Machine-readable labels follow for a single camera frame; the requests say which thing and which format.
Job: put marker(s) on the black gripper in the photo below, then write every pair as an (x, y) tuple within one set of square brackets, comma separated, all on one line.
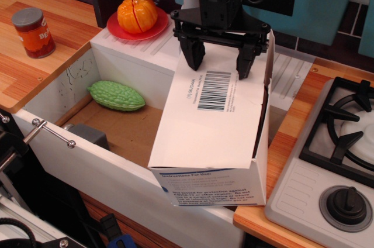
[(222, 22)]

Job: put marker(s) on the white cardboard box with flap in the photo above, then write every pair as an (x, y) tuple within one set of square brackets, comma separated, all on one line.
[(211, 146)]

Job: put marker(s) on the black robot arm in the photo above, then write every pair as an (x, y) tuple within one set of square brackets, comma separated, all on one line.
[(222, 22)]

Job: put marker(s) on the orange toy pumpkin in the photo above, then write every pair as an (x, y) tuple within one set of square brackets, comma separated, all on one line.
[(137, 16)]

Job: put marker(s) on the teal toy cabinet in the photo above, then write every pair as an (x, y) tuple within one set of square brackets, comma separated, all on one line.
[(334, 29)]

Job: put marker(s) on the red plate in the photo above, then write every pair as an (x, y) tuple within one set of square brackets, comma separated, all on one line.
[(160, 25)]

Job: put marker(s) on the green toy bitter gourd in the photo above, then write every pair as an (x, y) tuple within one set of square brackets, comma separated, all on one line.
[(116, 96)]

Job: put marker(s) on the white toy sink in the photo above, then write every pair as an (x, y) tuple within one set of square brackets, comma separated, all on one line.
[(120, 177)]

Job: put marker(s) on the black stove burner grate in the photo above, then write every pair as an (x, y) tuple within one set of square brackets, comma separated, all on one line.
[(341, 137)]

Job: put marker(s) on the grey sink drain block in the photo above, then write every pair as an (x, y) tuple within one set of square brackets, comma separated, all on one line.
[(88, 133)]

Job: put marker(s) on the white toy stove top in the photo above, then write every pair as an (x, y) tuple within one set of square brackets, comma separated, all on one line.
[(294, 202)]

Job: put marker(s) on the orange toy soup can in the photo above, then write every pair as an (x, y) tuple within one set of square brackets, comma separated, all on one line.
[(33, 32)]

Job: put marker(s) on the metal clamp bar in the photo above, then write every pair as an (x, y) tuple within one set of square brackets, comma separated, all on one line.
[(13, 146)]

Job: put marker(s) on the black stove knob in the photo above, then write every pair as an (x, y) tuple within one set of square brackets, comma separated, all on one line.
[(346, 209)]

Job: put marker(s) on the blue and black clamp handle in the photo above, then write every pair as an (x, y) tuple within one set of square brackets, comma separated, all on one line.
[(113, 233)]

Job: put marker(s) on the aluminium frame rail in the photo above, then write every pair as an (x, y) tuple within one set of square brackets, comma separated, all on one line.
[(21, 228)]

